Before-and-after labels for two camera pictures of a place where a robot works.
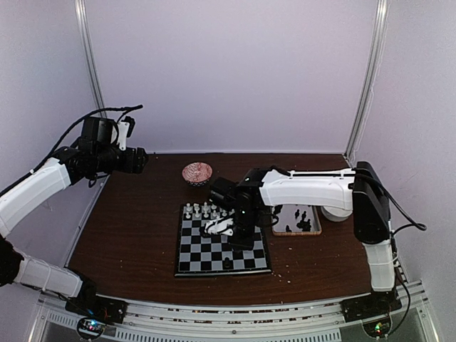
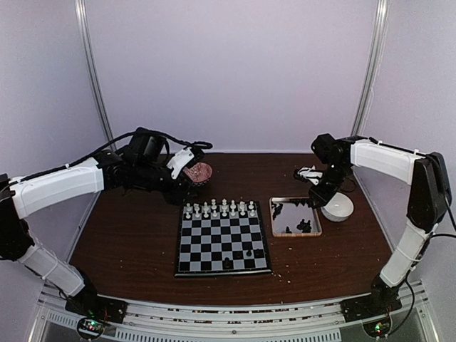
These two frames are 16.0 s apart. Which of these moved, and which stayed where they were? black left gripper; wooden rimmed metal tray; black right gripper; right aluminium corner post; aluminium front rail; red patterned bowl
Moved: black right gripper; black left gripper
Stayed: right aluminium corner post; aluminium front rail; wooden rimmed metal tray; red patterned bowl
